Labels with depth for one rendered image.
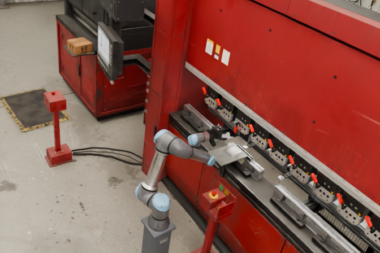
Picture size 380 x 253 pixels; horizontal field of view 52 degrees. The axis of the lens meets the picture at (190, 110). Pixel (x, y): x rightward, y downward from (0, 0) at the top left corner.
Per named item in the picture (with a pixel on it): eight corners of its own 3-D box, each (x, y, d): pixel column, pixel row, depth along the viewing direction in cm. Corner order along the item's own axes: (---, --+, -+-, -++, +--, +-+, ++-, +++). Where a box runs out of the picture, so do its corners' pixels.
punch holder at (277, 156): (268, 155, 280) (273, 136, 271) (276, 152, 284) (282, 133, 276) (283, 167, 270) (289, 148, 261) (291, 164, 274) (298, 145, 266)
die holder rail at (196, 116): (182, 113, 369) (184, 104, 364) (187, 112, 372) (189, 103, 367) (214, 142, 336) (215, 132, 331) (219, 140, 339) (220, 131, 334)
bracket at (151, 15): (118, 14, 357) (119, 7, 353) (141, 13, 370) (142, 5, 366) (138, 30, 330) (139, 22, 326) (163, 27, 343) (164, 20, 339)
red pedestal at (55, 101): (43, 156, 420) (38, 90, 377) (66, 151, 434) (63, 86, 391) (49, 168, 407) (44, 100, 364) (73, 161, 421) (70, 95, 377)
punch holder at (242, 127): (233, 126, 306) (237, 108, 298) (241, 123, 311) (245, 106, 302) (246, 136, 296) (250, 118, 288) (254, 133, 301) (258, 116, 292)
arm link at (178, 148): (188, 144, 236) (219, 156, 278) (175, 136, 242) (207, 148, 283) (178, 161, 236) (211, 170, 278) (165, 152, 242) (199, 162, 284)
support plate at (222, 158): (207, 152, 303) (207, 151, 302) (232, 144, 317) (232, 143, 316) (221, 166, 291) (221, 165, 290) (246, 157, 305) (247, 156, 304)
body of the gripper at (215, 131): (224, 129, 286) (211, 132, 279) (221, 139, 290) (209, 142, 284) (217, 124, 291) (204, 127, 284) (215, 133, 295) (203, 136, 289)
